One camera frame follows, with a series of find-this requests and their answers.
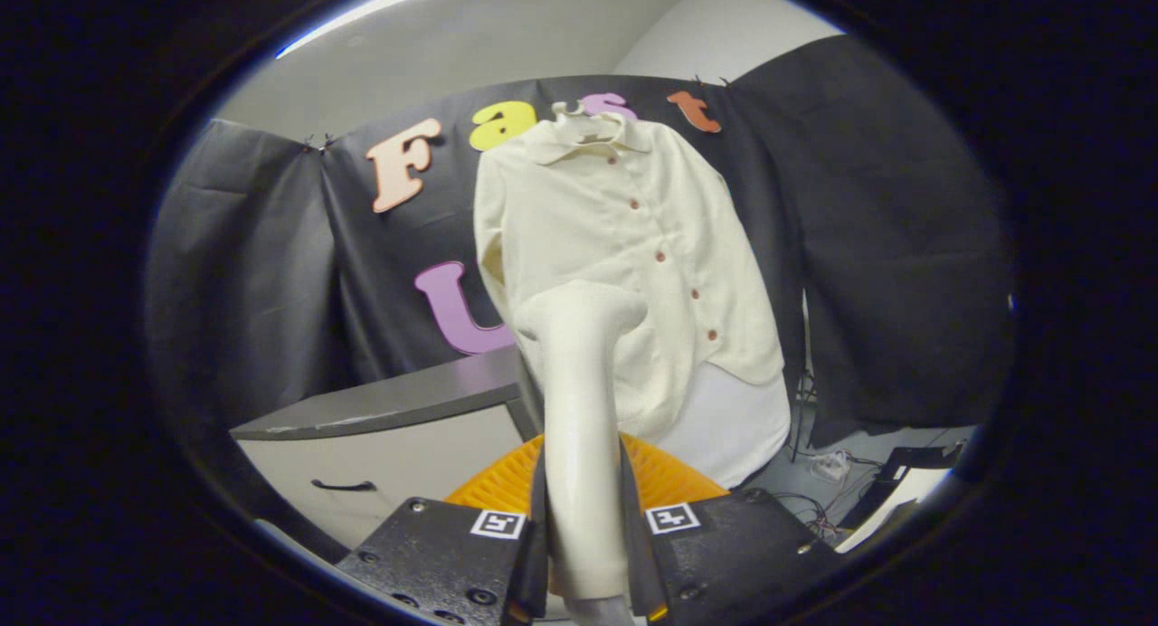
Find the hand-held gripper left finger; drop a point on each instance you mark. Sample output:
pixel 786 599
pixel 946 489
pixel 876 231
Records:
pixel 536 563

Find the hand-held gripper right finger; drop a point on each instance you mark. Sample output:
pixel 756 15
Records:
pixel 638 563

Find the cream white garment steamer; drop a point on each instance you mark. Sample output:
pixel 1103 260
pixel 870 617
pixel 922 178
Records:
pixel 583 445

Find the cream button-up shirt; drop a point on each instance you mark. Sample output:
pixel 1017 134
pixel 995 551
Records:
pixel 615 246

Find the white clothes hanger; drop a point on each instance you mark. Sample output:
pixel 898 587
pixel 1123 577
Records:
pixel 568 110

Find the white padded ironing board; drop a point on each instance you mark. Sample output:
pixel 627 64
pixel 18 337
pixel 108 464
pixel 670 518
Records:
pixel 733 418

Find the grey cabinet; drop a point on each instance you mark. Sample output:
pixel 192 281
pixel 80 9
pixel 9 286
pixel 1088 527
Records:
pixel 407 445

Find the white power adapter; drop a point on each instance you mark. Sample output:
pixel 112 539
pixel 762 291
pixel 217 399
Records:
pixel 830 466

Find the white flat board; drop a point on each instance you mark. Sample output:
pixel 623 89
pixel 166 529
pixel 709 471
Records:
pixel 896 504

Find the black box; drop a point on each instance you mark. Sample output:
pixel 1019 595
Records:
pixel 914 457

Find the black backdrop cloth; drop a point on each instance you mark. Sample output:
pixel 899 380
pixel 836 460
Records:
pixel 905 246

